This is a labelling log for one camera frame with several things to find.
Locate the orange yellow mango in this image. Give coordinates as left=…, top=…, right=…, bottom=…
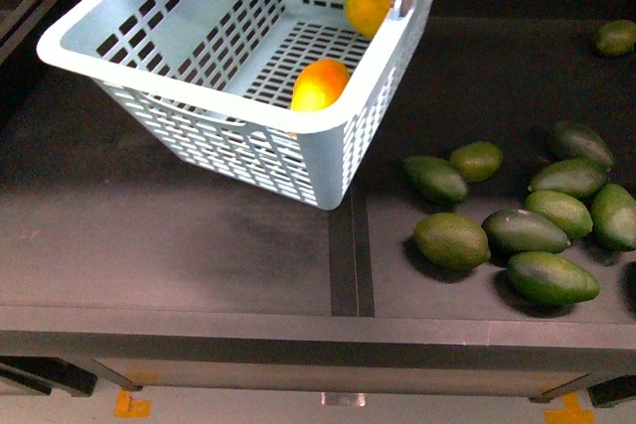
left=290, top=58, right=350, bottom=112

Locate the light blue plastic basket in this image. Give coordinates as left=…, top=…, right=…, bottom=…
left=37, top=0, right=432, bottom=210

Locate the yellow lemon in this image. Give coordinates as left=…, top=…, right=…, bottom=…
left=344, top=0, right=392, bottom=40

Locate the green avocado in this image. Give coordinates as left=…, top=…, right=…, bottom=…
left=528, top=158, right=608, bottom=200
left=506, top=251, right=601, bottom=306
left=401, top=156, right=469, bottom=206
left=482, top=209, right=570, bottom=255
left=547, top=121, right=614, bottom=171

